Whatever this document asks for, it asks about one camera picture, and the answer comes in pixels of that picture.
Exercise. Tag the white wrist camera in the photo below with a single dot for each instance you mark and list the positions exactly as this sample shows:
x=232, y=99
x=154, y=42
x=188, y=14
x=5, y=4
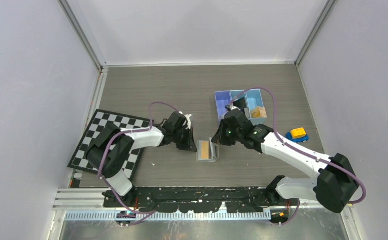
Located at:
x=188, y=118
x=231, y=107

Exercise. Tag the orange card stack in tray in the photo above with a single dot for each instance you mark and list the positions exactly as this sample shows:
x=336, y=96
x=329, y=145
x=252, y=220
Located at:
x=258, y=112

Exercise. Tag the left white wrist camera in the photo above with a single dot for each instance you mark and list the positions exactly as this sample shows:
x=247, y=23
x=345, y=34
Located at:
x=188, y=118

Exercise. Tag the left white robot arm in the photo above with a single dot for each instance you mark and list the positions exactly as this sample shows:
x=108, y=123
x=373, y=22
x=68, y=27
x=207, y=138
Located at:
x=113, y=146

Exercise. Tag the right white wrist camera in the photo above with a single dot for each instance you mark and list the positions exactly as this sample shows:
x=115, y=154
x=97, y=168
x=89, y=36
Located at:
x=231, y=107

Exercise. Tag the black white checkerboard mat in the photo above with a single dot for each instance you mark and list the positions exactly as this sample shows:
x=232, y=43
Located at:
x=101, y=128

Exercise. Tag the black card in tray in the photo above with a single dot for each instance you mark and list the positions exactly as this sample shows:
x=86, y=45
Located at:
x=242, y=104

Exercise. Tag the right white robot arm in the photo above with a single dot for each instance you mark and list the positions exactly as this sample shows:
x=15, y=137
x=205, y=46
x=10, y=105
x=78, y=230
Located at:
x=332, y=181

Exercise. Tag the blue three-compartment tray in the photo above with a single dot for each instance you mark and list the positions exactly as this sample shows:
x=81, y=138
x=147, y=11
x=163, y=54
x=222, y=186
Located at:
x=253, y=99

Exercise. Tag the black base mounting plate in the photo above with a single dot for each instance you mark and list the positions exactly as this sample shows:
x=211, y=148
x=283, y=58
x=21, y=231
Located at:
x=199, y=200

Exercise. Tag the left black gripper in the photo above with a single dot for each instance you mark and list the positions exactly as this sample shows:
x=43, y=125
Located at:
x=189, y=144

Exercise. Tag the grey blue card holder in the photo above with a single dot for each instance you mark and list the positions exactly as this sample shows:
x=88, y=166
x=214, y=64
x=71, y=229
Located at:
x=215, y=151

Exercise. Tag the yellow blue toy block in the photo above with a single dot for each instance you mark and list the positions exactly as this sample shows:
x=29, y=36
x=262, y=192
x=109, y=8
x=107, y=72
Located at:
x=297, y=135

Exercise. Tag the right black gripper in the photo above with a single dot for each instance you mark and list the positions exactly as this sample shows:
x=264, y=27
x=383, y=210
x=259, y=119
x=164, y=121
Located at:
x=219, y=138

